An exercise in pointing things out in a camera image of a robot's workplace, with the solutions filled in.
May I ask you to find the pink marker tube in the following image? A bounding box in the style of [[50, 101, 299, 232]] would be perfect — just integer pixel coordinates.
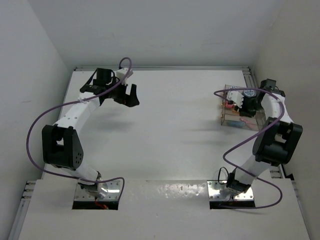
[[224, 101, 237, 111]]

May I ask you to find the metal base plate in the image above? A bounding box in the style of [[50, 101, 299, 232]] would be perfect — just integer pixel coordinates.
[[74, 180, 121, 201], [207, 180, 254, 202]]

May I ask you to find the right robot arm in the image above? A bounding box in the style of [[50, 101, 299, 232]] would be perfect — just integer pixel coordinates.
[[226, 78, 303, 193]]

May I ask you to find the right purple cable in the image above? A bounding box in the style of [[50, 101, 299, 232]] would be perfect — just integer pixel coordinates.
[[213, 87, 286, 210]]

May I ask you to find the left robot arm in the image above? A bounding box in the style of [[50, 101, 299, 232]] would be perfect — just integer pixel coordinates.
[[41, 68, 140, 197]]

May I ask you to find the clear acrylic organizer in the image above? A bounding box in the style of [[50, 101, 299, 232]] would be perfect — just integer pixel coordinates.
[[220, 91, 265, 131]]

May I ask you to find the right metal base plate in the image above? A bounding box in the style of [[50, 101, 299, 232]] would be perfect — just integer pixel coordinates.
[[207, 180, 254, 202]]

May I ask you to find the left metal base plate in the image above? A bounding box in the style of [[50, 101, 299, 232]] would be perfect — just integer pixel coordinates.
[[74, 180, 121, 201]]

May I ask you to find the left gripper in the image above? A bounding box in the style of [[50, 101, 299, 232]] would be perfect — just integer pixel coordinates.
[[105, 76, 139, 107]]

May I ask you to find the blue stapler case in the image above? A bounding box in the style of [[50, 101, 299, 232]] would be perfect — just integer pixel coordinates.
[[226, 120, 246, 128]]

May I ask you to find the pink stapler case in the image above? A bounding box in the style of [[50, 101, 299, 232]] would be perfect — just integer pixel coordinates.
[[239, 117, 259, 131]]

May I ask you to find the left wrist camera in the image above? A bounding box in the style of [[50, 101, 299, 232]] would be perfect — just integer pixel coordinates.
[[115, 68, 133, 83]]

